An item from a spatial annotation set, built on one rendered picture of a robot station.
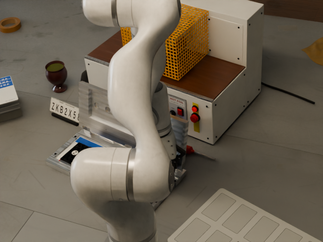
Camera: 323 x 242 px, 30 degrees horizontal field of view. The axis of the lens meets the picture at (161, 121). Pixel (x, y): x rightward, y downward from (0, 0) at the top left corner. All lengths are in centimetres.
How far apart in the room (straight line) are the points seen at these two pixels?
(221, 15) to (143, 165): 89
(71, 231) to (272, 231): 60
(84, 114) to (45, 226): 44
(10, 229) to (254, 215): 75
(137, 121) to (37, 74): 129
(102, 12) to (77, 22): 148
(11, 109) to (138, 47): 106
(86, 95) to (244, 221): 69
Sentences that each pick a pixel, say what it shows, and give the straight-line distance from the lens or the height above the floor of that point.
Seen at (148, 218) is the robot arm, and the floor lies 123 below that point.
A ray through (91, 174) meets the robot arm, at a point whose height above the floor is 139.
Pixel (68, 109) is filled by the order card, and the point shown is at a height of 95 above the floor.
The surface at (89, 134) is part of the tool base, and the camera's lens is 216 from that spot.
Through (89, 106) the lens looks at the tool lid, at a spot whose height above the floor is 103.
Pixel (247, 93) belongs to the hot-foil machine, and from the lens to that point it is 220.
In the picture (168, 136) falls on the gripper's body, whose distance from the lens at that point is 182.
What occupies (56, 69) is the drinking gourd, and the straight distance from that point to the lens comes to 238.
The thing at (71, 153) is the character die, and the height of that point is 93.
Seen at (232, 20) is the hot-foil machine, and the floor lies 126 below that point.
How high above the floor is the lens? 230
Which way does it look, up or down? 40 degrees down
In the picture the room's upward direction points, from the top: 6 degrees counter-clockwise
